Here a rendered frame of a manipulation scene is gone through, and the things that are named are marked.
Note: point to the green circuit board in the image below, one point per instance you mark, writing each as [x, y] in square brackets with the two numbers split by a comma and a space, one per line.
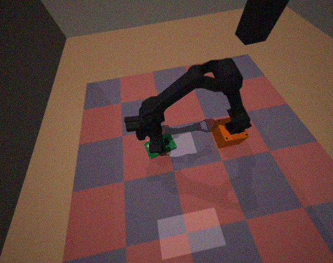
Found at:
[168, 144]

